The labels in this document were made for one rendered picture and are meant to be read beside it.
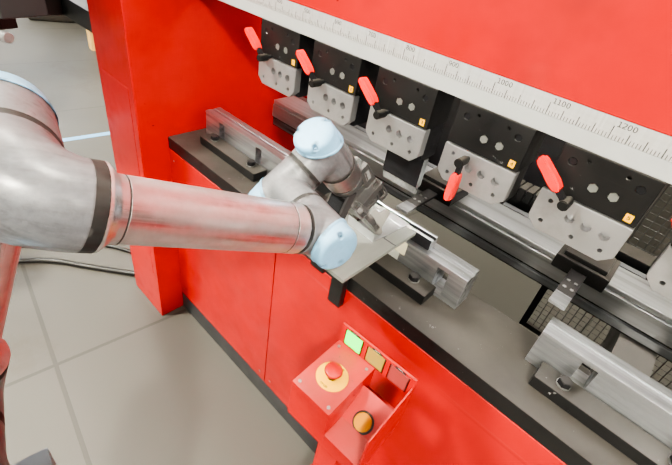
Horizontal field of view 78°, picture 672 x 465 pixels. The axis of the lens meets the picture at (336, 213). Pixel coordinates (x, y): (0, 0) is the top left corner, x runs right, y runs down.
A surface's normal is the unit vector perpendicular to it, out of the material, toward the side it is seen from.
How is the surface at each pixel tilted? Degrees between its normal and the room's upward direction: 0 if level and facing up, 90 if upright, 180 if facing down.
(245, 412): 0
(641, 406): 90
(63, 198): 57
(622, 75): 90
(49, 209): 65
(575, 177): 90
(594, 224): 90
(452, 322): 0
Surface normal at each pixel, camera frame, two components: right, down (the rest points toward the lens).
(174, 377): 0.15, -0.80
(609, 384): -0.68, 0.34
